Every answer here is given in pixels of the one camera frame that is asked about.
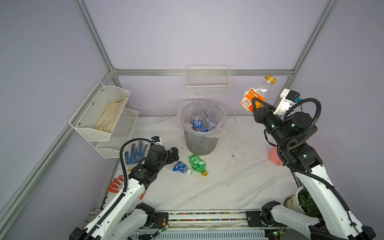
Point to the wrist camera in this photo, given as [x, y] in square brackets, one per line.
[156, 140]
[288, 99]

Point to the beige cloth glove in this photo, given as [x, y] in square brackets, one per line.
[110, 115]

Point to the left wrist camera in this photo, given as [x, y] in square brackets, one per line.
[156, 140]

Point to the white mesh lower shelf tray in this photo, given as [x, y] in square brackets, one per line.
[121, 134]

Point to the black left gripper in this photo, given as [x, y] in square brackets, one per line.
[174, 153]

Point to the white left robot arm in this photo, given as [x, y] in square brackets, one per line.
[110, 224]

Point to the aluminium frame horizontal bar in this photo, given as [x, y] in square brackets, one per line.
[186, 72]

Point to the potted green plant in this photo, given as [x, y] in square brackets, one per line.
[302, 202]

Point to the orange label plastic bottle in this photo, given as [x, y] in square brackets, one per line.
[259, 91]

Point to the aluminium frame corner post right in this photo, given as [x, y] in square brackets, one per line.
[310, 43]

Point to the grey mesh waste bin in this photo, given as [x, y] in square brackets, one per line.
[200, 145]

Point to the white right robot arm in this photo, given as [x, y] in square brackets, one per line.
[290, 133]

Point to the green crushed plastic bottle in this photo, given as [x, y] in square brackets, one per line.
[198, 164]

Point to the aluminium frame corner post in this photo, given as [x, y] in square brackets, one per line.
[310, 43]
[91, 27]

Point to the white mesh upper shelf tray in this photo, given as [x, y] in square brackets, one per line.
[97, 117]

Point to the white mesh shelf tray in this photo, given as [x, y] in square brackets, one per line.
[97, 117]
[121, 134]

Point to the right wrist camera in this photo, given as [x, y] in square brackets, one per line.
[288, 99]

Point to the white cap clear bottle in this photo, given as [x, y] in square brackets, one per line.
[210, 124]

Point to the blue knitted work glove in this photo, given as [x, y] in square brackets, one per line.
[136, 153]

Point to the white wire wall basket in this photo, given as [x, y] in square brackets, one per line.
[208, 86]

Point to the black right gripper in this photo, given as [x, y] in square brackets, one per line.
[259, 114]

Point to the aluminium frame corner post left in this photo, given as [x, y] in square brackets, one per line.
[91, 27]

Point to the metal base rail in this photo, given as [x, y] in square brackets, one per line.
[211, 225]

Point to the pink plastic watering can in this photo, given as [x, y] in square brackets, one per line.
[274, 158]

